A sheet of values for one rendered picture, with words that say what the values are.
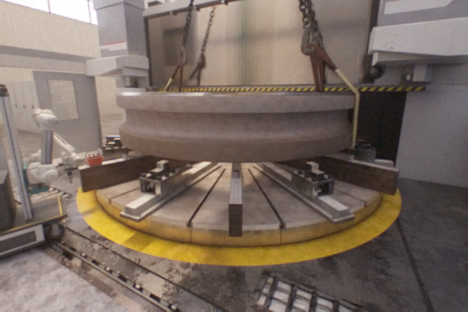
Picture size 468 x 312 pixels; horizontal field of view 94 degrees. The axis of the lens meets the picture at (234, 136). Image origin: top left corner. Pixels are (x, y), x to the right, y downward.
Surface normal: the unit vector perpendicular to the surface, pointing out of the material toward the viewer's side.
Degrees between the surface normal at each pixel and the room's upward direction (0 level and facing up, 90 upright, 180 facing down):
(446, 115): 90
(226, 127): 90
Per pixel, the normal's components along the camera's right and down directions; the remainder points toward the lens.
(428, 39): -0.46, 0.18
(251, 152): 0.07, 0.20
